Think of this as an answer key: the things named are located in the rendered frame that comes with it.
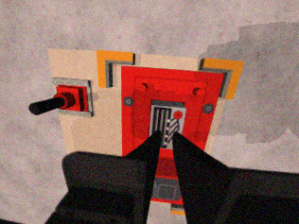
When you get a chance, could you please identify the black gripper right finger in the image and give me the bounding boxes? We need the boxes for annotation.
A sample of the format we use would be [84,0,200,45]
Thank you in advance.
[172,131,299,224]

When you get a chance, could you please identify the tan flat base plate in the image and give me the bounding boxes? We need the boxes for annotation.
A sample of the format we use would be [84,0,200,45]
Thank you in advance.
[47,48,244,156]

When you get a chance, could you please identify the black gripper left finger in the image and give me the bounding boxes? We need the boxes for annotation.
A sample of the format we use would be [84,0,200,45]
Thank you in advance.
[62,130,161,224]

